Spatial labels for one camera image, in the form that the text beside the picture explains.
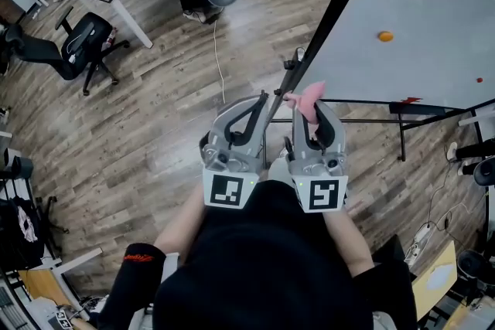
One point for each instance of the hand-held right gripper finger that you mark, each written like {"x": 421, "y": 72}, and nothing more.
{"x": 339, "y": 139}
{"x": 299, "y": 139}

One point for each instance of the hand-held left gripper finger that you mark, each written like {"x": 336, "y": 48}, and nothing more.
{"x": 257, "y": 139}
{"x": 220, "y": 125}

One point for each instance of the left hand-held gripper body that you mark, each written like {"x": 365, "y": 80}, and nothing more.
{"x": 228, "y": 185}

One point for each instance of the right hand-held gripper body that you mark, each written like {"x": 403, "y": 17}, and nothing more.
{"x": 321, "y": 191}

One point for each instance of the pink knitted cloth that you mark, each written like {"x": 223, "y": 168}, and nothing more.
{"x": 309, "y": 100}

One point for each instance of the person's right forearm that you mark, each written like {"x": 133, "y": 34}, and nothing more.
{"x": 348, "y": 243}

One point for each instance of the person's left forearm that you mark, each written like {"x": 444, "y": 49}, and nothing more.
{"x": 178, "y": 232}

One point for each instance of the person's light trousers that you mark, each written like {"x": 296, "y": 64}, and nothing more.
{"x": 276, "y": 174}

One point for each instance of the red jagged sticker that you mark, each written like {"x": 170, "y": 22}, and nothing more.
{"x": 410, "y": 101}

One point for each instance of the black flat stand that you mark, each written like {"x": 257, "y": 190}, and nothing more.
{"x": 390, "y": 251}

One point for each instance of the person's black shirt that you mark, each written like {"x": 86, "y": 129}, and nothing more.
{"x": 263, "y": 274}

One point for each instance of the white power strip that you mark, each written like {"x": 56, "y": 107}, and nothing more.
{"x": 421, "y": 232}

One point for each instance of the orange round magnet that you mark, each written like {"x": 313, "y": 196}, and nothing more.
{"x": 385, "y": 36}

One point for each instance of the white paper sheet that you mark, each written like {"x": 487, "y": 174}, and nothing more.
{"x": 441, "y": 277}

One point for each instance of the yellow wooden table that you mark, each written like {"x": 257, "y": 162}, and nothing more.
{"x": 425, "y": 301}

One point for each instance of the black office chair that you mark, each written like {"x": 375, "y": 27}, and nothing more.
{"x": 83, "y": 38}

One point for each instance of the black metal rack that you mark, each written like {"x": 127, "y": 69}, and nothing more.
{"x": 50, "y": 208}

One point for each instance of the light wooden table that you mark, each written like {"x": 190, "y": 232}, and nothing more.
{"x": 38, "y": 282}

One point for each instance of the black printed shirt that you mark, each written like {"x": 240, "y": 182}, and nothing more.
{"x": 11, "y": 228}

